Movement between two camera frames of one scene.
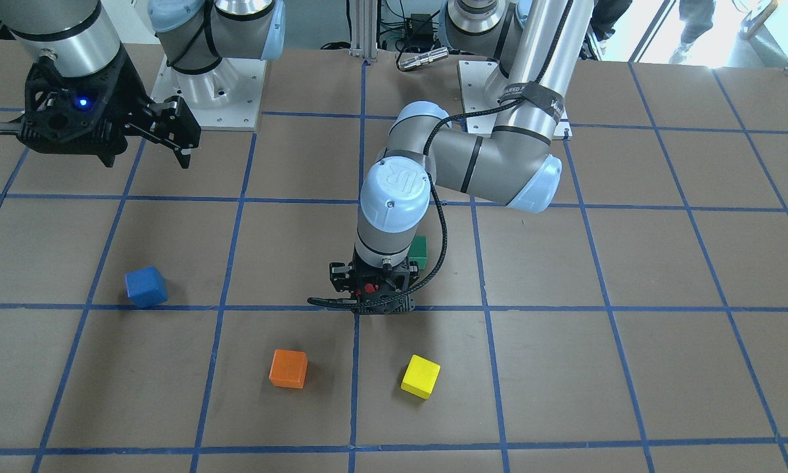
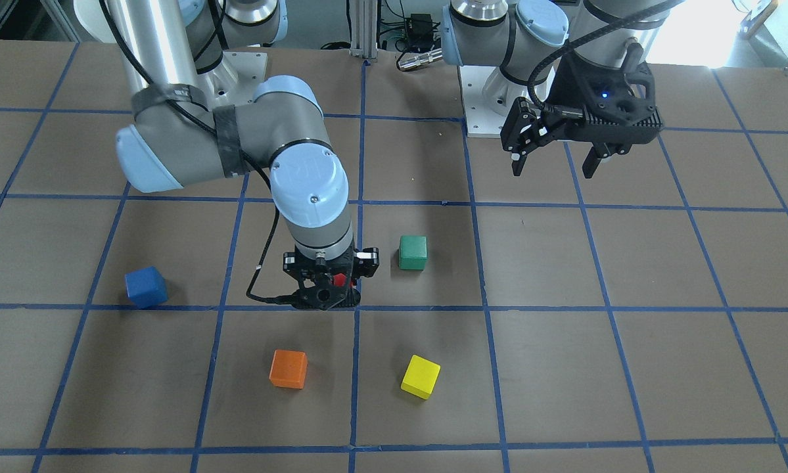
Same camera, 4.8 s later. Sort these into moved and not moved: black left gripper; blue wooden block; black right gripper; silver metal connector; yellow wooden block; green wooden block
Moved: black right gripper; black left gripper
Not moved: green wooden block; yellow wooden block; silver metal connector; blue wooden block
